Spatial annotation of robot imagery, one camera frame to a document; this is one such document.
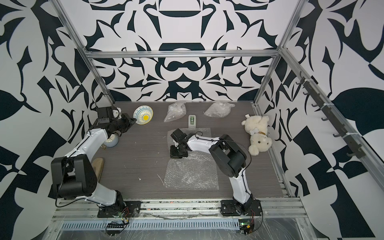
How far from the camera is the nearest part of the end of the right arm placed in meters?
0.71

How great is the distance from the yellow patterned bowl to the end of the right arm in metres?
0.21

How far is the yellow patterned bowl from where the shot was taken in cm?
91
